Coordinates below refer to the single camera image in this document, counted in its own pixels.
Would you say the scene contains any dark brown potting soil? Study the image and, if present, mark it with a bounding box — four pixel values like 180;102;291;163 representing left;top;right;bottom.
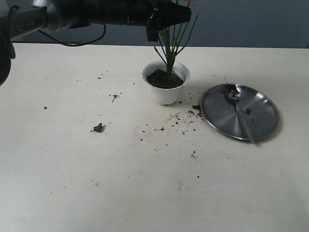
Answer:
146;69;184;89

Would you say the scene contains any white plastic flower pot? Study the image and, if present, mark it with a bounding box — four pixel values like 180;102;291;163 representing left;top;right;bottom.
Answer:
142;60;190;105

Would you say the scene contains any grey left Piper arm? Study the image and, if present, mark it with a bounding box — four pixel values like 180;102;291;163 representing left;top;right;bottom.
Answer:
0;0;192;84

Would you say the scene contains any steel spoon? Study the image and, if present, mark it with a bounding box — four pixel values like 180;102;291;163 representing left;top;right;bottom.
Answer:
225;84;255;143

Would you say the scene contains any soil clump on table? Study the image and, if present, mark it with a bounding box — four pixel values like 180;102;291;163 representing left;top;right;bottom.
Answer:
91;123;106;133

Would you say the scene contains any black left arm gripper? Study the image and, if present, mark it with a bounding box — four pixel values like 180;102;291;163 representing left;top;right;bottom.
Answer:
84;0;192;42

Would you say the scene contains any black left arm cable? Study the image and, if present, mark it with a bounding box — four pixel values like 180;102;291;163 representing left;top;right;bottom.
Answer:
40;24;107;47

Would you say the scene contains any round steel plate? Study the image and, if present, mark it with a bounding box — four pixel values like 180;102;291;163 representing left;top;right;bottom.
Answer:
200;83;280;142

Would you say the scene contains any red artificial flower with leaves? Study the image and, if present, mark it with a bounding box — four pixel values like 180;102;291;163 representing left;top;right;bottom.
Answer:
149;0;198;73

